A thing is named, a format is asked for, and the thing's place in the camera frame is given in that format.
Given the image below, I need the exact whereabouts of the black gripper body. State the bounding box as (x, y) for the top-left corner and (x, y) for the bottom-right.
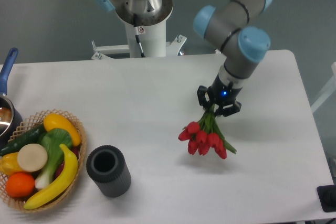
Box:
(208, 65), (243, 108)

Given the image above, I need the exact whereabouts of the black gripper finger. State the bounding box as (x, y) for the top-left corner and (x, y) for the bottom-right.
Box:
(215, 100), (242, 117)
(197, 86), (213, 111)

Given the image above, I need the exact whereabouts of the red tulip bouquet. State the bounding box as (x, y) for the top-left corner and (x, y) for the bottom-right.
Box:
(178, 105), (237, 159)

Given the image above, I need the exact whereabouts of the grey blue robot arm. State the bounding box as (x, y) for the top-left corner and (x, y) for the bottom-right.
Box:
(95, 0), (272, 116)

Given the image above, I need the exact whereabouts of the dark grey ribbed vase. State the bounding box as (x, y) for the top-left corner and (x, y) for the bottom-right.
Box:
(86, 145), (131, 198)

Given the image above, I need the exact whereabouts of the black device at edge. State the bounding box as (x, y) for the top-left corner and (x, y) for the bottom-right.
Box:
(317, 185), (335, 212)

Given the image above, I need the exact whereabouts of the red fruit in basket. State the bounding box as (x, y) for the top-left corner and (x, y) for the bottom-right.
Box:
(54, 146), (80, 179)

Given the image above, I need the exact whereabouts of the yellow banana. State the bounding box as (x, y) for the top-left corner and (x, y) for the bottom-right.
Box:
(24, 144), (78, 210)

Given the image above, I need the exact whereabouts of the green bok choy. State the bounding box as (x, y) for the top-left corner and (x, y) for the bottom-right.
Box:
(35, 128), (72, 190)

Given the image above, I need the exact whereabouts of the woven wicker basket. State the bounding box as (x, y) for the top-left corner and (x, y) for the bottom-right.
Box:
(1, 109), (87, 213)

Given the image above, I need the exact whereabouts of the green cucumber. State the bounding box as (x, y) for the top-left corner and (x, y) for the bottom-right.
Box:
(1, 124), (46, 157)

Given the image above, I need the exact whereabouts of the beige round disc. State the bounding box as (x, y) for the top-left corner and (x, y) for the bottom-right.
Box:
(17, 144), (48, 172)

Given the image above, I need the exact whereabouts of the orange fruit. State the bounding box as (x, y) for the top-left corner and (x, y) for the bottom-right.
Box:
(5, 172), (35, 198)

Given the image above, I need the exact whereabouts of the yellow bell pepper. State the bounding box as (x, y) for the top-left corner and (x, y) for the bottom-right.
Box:
(1, 152), (24, 176)

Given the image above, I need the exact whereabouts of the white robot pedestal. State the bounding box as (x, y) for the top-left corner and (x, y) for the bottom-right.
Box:
(91, 0), (187, 60)

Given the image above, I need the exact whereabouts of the black cable on pedestal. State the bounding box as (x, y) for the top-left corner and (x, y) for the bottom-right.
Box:
(132, 13), (145, 58)

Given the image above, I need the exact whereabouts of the white frame at right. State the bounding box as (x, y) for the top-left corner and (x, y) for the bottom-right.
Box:
(311, 62), (335, 113)

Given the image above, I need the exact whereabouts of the blue handled saucepan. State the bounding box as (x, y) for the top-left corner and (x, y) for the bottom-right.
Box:
(1, 48), (23, 148)

